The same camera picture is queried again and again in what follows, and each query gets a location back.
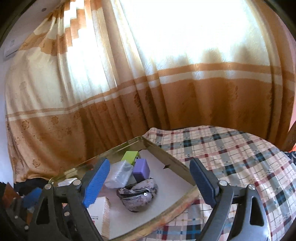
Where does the lime green toy brick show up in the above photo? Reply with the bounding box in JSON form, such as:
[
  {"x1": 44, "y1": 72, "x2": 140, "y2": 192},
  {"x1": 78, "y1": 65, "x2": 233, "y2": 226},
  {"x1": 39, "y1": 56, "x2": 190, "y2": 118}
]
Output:
[{"x1": 121, "y1": 151, "x2": 140, "y2": 166}]

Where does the white red printed box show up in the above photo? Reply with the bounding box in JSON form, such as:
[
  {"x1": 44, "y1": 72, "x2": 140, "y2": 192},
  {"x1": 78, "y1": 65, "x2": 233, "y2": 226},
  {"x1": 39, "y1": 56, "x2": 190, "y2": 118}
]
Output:
[{"x1": 87, "y1": 197, "x2": 110, "y2": 240}]

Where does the plaid tablecloth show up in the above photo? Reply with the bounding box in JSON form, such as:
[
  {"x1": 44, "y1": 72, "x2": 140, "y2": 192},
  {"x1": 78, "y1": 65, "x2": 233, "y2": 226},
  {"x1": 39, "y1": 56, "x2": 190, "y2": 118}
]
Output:
[{"x1": 144, "y1": 126, "x2": 295, "y2": 240}]

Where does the clear plastic box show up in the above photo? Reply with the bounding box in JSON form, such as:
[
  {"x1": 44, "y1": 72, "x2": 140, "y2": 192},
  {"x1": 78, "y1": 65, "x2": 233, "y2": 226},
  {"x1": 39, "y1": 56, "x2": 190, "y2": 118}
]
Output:
[{"x1": 104, "y1": 160, "x2": 133, "y2": 189}]

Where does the gold metal tray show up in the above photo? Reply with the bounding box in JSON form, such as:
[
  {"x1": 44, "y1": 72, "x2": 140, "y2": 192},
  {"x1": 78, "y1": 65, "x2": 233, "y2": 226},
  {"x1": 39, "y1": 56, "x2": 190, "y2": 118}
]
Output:
[{"x1": 49, "y1": 137, "x2": 199, "y2": 240}]

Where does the grey floral pouch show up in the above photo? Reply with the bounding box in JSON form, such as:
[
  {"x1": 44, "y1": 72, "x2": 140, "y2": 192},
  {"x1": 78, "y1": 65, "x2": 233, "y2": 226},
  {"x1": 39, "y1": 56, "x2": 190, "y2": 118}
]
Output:
[{"x1": 116, "y1": 178, "x2": 158, "y2": 212}]

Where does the navy leaf pattern cushion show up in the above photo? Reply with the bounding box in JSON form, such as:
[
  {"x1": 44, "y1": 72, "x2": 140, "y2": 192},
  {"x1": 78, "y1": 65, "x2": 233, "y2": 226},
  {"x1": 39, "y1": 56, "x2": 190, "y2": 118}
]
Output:
[{"x1": 286, "y1": 151, "x2": 296, "y2": 165}]

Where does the purple toy brick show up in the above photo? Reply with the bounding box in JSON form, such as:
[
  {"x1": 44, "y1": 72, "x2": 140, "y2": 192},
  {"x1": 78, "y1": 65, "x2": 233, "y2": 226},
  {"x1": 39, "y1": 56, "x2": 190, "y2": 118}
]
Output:
[{"x1": 132, "y1": 158, "x2": 150, "y2": 183}]

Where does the beige orange curtain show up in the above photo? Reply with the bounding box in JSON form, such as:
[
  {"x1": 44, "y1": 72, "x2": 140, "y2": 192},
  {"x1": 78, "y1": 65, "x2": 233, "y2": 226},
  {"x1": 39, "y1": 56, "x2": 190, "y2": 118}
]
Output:
[{"x1": 5, "y1": 1, "x2": 295, "y2": 182}]

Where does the white wall air conditioner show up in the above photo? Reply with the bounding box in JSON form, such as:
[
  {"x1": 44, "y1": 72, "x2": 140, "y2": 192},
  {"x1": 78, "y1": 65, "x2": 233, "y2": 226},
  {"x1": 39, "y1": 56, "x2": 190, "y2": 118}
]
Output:
[{"x1": 4, "y1": 39, "x2": 23, "y2": 61}]

